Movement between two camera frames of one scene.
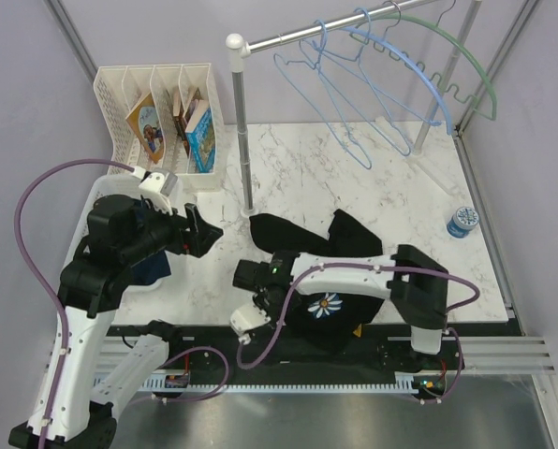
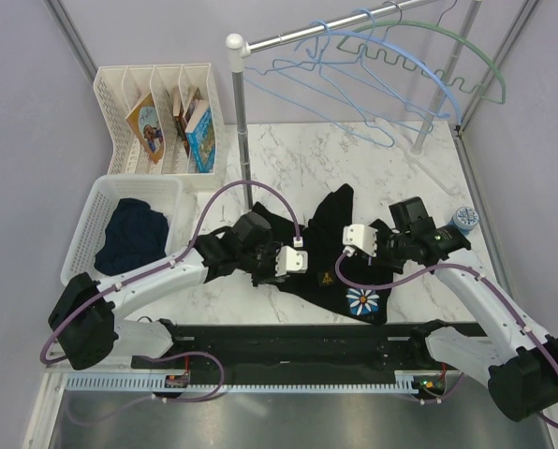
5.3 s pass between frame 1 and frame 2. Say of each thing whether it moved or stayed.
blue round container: stayed
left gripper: moved
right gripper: moved
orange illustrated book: stayed
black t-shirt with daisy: moved
